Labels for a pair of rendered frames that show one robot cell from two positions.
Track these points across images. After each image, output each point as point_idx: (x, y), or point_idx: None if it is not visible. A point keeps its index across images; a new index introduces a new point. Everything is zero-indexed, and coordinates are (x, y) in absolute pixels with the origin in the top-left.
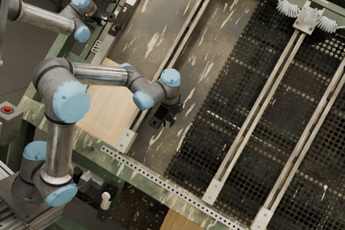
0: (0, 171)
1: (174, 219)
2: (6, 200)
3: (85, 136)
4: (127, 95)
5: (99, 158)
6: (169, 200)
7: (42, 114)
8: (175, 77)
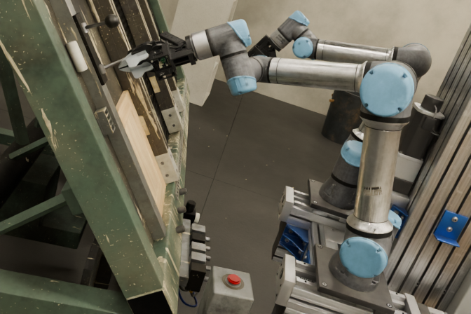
0: (324, 244)
1: None
2: None
3: (173, 211)
4: (137, 130)
5: (180, 206)
6: (183, 159)
7: (171, 264)
8: (303, 15)
